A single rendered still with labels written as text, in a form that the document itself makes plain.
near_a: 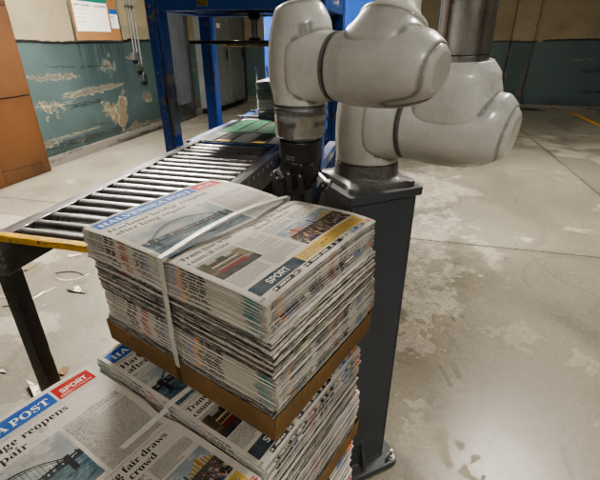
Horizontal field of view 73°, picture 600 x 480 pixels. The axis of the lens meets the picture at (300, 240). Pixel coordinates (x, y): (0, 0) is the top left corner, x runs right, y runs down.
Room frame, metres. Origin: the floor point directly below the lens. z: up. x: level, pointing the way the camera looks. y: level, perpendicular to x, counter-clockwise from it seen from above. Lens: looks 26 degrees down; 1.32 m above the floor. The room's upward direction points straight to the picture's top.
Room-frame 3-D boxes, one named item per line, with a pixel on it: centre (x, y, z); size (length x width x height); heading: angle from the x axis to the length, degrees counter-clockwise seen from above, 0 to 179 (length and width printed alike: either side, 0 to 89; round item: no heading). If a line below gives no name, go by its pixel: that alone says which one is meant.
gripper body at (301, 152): (0.73, 0.00, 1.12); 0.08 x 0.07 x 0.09; 57
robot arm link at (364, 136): (0.99, -0.17, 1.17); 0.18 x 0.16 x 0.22; 51
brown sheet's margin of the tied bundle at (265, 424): (0.53, 0.02, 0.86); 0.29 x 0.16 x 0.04; 145
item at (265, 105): (3.20, 0.13, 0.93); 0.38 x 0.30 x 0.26; 166
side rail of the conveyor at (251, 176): (1.59, 0.26, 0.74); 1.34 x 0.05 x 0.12; 166
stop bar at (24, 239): (1.01, 0.67, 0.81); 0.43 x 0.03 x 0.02; 76
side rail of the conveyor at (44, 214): (1.71, 0.75, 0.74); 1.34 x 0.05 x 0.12; 166
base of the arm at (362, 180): (1.02, -0.16, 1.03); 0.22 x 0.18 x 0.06; 24
